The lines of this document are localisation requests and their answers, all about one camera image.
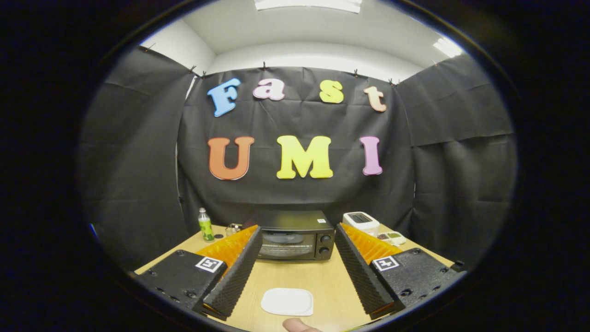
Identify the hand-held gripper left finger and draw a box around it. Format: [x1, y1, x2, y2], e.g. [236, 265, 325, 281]
[131, 225, 263, 321]

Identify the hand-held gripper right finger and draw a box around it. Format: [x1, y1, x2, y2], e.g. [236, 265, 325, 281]
[334, 223, 467, 320]

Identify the black toaster oven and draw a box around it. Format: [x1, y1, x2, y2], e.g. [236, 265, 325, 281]
[256, 211, 336, 262]

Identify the white pop-up toaster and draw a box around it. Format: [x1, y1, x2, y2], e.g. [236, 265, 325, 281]
[342, 212, 381, 237]

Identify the divided white snack dish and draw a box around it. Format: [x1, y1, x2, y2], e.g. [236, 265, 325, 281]
[377, 231, 407, 246]

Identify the white square plate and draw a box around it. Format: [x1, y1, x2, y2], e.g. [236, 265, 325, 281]
[261, 288, 314, 317]

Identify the green label drink bottle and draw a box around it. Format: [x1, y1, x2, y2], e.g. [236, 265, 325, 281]
[198, 207, 215, 243]

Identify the ceiling light panel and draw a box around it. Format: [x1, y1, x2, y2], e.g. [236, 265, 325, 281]
[432, 37, 463, 58]

